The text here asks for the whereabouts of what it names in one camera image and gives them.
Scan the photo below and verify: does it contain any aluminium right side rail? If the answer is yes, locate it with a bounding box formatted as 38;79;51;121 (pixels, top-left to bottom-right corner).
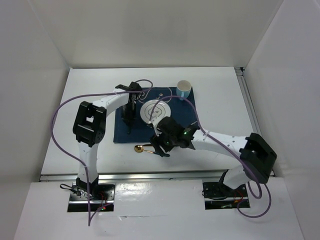
234;67;262;135

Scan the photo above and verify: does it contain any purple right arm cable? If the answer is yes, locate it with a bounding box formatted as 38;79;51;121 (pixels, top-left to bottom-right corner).
148;95;273;220

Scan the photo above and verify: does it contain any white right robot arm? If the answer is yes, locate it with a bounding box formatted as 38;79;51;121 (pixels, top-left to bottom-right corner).
149;116;277;196

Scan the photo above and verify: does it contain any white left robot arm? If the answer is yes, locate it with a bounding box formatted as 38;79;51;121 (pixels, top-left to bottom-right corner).
72;82;143;200

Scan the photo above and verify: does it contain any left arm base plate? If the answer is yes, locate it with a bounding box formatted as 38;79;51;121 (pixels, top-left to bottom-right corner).
59;183;116;213

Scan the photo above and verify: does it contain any gold spoon dark handle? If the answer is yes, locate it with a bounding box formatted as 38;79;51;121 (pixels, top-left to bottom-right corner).
134;144;170;158

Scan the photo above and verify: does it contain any white round plate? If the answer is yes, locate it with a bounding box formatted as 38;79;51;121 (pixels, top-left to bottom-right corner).
140;99;172;124

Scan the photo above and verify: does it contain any white and blue mug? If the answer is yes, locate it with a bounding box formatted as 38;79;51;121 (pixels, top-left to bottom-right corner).
176;80;192;101

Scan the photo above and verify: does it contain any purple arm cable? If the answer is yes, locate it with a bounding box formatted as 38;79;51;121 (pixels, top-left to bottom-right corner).
148;95;273;220
50;79;154;227

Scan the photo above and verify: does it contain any aluminium rail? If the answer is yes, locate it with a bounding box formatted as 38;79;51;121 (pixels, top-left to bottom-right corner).
234;67;262;135
39;170;225;182

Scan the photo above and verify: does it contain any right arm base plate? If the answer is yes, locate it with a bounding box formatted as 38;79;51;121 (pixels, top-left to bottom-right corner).
201;181;251;210

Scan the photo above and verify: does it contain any gold fork dark handle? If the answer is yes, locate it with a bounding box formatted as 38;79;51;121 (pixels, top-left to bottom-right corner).
127;123;132;135

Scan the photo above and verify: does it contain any aluminium front rail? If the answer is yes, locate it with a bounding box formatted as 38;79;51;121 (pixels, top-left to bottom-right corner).
39;170;225;182

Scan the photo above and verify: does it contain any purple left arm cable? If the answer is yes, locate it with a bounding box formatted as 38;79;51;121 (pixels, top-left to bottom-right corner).
50;79;154;227

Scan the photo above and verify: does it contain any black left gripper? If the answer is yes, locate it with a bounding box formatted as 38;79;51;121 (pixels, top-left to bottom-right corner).
120;102;137;124

